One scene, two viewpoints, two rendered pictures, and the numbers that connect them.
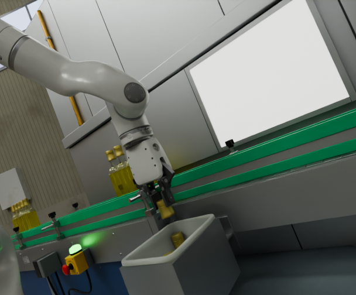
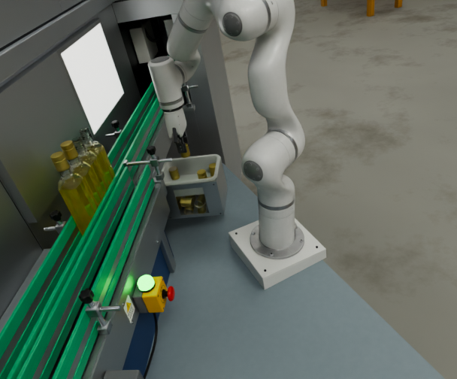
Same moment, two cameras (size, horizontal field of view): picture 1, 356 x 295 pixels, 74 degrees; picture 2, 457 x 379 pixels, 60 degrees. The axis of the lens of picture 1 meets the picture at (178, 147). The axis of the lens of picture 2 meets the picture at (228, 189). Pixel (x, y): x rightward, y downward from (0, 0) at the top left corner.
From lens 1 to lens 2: 1.77 m
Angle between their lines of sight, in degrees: 111
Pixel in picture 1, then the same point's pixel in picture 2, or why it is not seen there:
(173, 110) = (57, 98)
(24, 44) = not seen: hidden behind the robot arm
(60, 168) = not seen: outside the picture
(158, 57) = (17, 23)
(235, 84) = (89, 76)
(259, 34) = (91, 40)
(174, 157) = not seen: hidden behind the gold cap
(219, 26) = (69, 20)
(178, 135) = (66, 128)
